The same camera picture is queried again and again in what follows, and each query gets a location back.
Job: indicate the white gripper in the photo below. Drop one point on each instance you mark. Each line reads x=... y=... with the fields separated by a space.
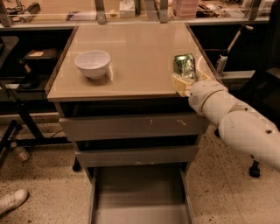
x=200 y=95

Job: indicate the green soda can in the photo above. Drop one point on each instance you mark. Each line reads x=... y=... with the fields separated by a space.
x=184 y=66

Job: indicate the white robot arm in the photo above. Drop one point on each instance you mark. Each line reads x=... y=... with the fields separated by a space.
x=241 y=127

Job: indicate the middle grey drawer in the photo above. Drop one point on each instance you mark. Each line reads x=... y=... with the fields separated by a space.
x=137 y=156

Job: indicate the grey drawer cabinet with counter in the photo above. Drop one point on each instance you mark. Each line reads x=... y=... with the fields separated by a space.
x=138 y=80

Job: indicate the top grey drawer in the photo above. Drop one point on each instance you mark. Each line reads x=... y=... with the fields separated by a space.
x=133 y=126

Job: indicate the bottom open grey drawer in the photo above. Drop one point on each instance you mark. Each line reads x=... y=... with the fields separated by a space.
x=144 y=194

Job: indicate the black office chair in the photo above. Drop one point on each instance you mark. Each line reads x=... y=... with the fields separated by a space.
x=262 y=91

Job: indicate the pink stacked containers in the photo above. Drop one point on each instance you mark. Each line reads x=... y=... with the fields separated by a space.
x=185 y=9

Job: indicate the white tissue box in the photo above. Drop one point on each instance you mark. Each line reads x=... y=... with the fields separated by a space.
x=127 y=9

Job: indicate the white ceramic bowl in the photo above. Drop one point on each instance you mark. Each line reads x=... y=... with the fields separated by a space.
x=93 y=64

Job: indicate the black box with label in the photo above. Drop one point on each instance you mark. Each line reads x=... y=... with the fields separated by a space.
x=42 y=58

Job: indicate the black tape dispenser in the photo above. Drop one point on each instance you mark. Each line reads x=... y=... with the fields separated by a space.
x=30 y=80

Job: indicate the plastic water bottle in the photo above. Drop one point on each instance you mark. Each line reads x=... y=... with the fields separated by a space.
x=20 y=151

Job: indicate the white sneaker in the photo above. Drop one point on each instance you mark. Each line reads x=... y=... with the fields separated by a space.
x=13 y=200

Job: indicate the white handled tool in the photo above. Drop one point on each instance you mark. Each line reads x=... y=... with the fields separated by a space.
x=223 y=57

